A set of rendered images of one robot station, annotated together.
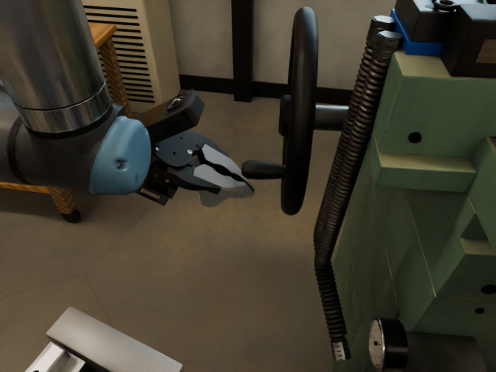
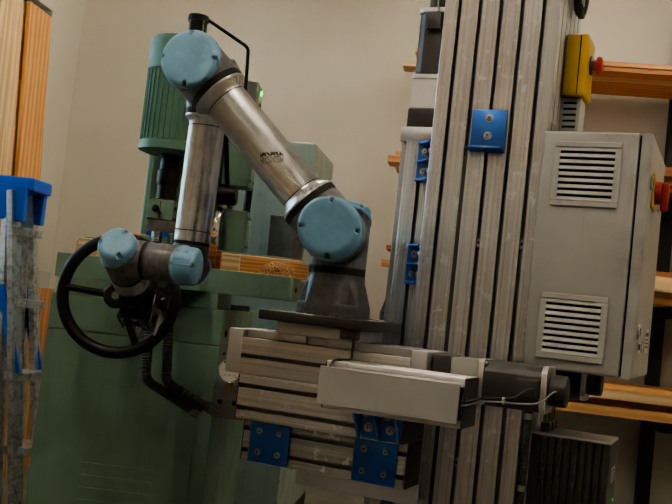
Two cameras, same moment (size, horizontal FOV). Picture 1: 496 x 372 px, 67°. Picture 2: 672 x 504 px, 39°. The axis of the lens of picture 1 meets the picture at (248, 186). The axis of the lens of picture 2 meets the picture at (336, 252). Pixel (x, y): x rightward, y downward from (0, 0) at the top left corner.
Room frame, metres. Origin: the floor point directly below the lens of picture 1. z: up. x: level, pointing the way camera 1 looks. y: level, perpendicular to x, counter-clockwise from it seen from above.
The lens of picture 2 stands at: (0.06, 2.13, 0.84)
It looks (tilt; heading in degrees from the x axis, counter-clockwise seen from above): 3 degrees up; 268
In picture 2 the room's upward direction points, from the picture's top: 6 degrees clockwise
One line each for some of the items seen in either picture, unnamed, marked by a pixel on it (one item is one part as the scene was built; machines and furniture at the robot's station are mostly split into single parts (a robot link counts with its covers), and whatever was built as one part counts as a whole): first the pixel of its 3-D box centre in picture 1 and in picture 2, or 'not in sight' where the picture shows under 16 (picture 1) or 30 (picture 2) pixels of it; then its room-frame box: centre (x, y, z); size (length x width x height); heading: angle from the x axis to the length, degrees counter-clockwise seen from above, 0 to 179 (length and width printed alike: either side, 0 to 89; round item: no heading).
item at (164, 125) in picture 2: not in sight; (177, 98); (0.43, -0.41, 1.35); 0.18 x 0.18 x 0.31
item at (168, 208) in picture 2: not in sight; (166, 217); (0.43, -0.43, 1.03); 0.14 x 0.07 x 0.09; 85
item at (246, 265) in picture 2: not in sight; (199, 261); (0.32, -0.40, 0.92); 0.67 x 0.02 x 0.04; 175
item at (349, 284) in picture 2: not in sight; (334, 291); (-0.02, 0.20, 0.87); 0.15 x 0.15 x 0.10
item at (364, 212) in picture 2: not in sight; (340, 234); (-0.02, 0.21, 0.98); 0.13 x 0.12 x 0.14; 81
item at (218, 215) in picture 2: not in sight; (217, 228); (0.30, -0.53, 1.02); 0.12 x 0.03 x 0.12; 85
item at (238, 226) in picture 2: not in sight; (232, 231); (0.26, -0.58, 1.02); 0.09 x 0.07 x 0.12; 175
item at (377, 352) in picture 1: (388, 348); (230, 373); (0.19, -0.17, 0.65); 0.06 x 0.04 x 0.08; 175
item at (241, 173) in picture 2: not in sight; (240, 162); (0.26, -0.61, 1.22); 0.09 x 0.08 x 0.15; 85
